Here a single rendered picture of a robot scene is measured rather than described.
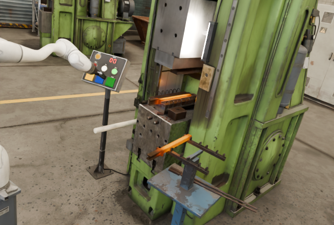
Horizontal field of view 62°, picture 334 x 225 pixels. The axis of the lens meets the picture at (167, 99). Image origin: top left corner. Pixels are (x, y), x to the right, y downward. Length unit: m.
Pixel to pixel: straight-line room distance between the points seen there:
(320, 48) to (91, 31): 5.17
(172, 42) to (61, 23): 4.95
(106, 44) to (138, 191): 4.93
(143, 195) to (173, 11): 1.50
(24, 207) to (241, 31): 2.11
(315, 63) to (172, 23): 5.54
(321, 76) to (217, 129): 5.37
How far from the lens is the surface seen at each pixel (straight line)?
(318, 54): 7.19
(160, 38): 2.06
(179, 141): 1.73
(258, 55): 2.15
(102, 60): 2.44
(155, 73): 2.33
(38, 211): 2.58
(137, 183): 2.58
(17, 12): 9.68
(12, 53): 1.57
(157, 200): 2.38
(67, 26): 6.77
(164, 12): 2.04
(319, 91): 7.18
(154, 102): 2.09
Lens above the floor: 1.77
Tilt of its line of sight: 21 degrees down
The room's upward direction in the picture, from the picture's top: 10 degrees clockwise
